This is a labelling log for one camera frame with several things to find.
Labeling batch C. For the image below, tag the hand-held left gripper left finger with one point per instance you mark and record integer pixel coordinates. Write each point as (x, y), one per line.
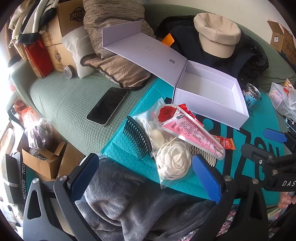
(85, 176)

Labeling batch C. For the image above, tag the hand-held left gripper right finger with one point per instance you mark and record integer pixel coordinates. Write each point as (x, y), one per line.
(205, 178)

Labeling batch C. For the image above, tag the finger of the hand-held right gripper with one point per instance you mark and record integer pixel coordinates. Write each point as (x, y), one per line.
(275, 135)
(256, 151)

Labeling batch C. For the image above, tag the beige hair comb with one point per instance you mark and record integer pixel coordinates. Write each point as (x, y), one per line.
(207, 157)

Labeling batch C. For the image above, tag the orange ketchup sachet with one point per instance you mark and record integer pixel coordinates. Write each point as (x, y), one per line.
(225, 143)

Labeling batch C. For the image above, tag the clear bag with white flower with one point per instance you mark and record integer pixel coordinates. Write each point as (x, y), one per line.
(173, 162)

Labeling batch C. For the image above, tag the pink rose packet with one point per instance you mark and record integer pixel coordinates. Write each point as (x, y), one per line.
(192, 132)

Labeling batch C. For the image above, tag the red candy packet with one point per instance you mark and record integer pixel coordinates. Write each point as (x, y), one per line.
(192, 115)

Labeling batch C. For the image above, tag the black hair comb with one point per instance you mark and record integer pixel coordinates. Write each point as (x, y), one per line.
(137, 136)

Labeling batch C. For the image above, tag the white gift box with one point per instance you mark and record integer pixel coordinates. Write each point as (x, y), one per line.
(208, 90)

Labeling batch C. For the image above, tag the person's right hand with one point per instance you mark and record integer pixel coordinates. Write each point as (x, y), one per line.
(286, 200)

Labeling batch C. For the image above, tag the white plastic bag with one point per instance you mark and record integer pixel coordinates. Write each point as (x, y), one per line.
(285, 102)

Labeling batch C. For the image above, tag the small open cardboard box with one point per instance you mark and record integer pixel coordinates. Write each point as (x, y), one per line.
(46, 162)

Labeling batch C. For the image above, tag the clear jar with blue label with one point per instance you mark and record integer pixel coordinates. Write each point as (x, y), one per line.
(252, 97)

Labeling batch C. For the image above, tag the floral patterned cloth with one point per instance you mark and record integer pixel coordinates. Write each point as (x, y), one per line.
(231, 220)

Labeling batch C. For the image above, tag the grey fleece blanket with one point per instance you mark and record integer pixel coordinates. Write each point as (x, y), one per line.
(127, 204)

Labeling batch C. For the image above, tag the orange snack packet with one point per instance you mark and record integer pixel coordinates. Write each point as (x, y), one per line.
(289, 83)

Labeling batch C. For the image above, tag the teal bubble mailer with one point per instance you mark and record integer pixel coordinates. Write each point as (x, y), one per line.
(129, 143)

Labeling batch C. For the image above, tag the clear bag of dark items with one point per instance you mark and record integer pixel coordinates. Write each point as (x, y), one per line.
(40, 134)

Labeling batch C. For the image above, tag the black smartphone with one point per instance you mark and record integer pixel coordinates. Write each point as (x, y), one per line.
(107, 106)

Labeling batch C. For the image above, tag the green quilted sofa cover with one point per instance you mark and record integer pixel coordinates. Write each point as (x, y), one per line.
(64, 102)

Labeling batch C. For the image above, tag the flattened cardboard box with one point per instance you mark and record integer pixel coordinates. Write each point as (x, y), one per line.
(281, 39)

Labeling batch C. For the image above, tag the round metal tin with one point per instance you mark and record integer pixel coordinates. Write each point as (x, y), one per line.
(68, 72)

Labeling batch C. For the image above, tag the tan satin pillow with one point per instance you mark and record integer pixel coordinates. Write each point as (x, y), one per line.
(120, 69)

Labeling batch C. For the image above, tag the beige cap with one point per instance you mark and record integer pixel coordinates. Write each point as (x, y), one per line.
(217, 34)

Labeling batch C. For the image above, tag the printed cardboard box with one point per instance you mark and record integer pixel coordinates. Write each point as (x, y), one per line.
(61, 59)
(69, 16)

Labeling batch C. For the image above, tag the red paper bag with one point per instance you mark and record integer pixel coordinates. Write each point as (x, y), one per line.
(38, 60)

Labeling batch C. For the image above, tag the dark jacket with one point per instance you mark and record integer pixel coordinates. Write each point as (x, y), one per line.
(185, 46)

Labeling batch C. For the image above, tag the white tissue bag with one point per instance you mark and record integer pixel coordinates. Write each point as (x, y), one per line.
(78, 46)

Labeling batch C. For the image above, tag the orange tag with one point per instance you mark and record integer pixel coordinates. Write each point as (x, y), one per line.
(167, 39)

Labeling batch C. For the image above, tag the brown woven cushion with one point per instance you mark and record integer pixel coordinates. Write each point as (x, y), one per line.
(111, 20)

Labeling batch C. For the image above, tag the pile of clothes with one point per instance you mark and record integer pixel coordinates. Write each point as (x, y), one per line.
(32, 18)

